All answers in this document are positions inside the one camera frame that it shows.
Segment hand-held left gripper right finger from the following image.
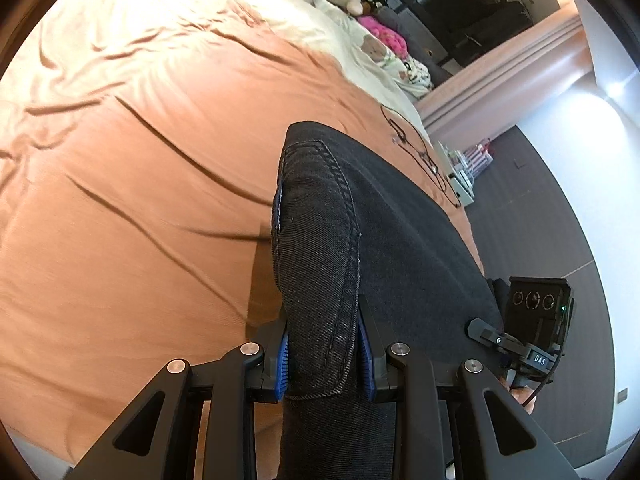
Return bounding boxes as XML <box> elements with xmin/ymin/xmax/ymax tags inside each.
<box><xmin>357</xmin><ymin>295</ymin><xmax>586</xmax><ymax>480</ymax></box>

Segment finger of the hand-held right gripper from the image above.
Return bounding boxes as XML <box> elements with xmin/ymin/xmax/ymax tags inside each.
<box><xmin>466</xmin><ymin>317</ymin><xmax>531</xmax><ymax>361</ymax></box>

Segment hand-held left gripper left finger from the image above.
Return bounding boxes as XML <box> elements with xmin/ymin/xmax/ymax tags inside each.
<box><xmin>65</xmin><ymin>310</ymin><xmax>291</xmax><ymax>480</ymax></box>

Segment black pants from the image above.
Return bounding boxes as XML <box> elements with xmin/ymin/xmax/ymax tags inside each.
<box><xmin>270</xmin><ymin>121</ymin><xmax>506</xmax><ymax>480</ymax></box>

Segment person's right hand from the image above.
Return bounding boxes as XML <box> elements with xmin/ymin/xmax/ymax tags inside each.
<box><xmin>507</xmin><ymin>380</ymin><xmax>538</xmax><ymax>413</ymax></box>

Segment clear plastic box with items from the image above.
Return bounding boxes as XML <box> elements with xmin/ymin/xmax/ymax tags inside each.
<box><xmin>437</xmin><ymin>140</ymin><xmax>476</xmax><ymax>208</ymax></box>

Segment orange blanket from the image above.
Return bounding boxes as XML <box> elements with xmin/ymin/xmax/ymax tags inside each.
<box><xmin>0</xmin><ymin>15</ymin><xmax>483</xmax><ymax>441</ymax></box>

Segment pink curtain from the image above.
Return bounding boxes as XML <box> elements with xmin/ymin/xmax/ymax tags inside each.
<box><xmin>415</xmin><ymin>0</ymin><xmax>596</xmax><ymax>146</ymax></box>

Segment black spotted white cloth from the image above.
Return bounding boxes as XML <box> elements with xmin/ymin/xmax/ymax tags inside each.
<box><xmin>397</xmin><ymin>57</ymin><xmax>433</xmax><ymax>101</ymax></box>

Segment grey cushion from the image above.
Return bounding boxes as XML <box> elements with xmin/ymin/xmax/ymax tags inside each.
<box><xmin>385</xmin><ymin>7</ymin><xmax>451</xmax><ymax>86</ymax></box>

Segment dark framed window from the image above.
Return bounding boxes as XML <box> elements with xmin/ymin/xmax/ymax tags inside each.
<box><xmin>320</xmin><ymin>0</ymin><xmax>561</xmax><ymax>68</ymax></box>

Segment bear print quilt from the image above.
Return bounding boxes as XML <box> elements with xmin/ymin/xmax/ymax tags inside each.
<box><xmin>320</xmin><ymin>7</ymin><xmax>433</xmax><ymax>106</ymax></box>

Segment pink plush toy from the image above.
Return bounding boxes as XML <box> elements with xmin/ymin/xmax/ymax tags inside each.
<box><xmin>357</xmin><ymin>15</ymin><xmax>408</xmax><ymax>58</ymax></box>

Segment cream bed sheet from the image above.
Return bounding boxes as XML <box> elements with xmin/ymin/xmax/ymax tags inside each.
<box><xmin>2</xmin><ymin>0</ymin><xmax>433</xmax><ymax>136</ymax></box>

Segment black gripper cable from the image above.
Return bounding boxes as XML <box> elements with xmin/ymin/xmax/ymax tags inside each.
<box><xmin>520</xmin><ymin>367</ymin><xmax>548</xmax><ymax>406</ymax></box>

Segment pink wire rack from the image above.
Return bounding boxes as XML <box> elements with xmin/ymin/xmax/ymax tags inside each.
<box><xmin>462</xmin><ymin>139</ymin><xmax>496</xmax><ymax>178</ymax></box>

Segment thin black cable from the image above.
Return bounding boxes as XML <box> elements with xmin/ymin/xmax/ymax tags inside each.
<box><xmin>380</xmin><ymin>104</ymin><xmax>463</xmax><ymax>208</ymax></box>

